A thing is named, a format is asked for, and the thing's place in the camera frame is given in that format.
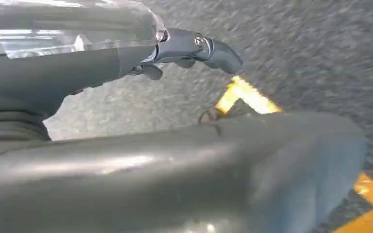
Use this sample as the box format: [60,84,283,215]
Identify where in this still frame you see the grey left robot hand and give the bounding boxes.
[0,0,368,233]

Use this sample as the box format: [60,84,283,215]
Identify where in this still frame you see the yellow floor tape outline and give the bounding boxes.
[215,75,373,233]

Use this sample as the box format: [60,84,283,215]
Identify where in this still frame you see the ribbed grey left arm sleeve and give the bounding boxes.
[0,111,51,143]

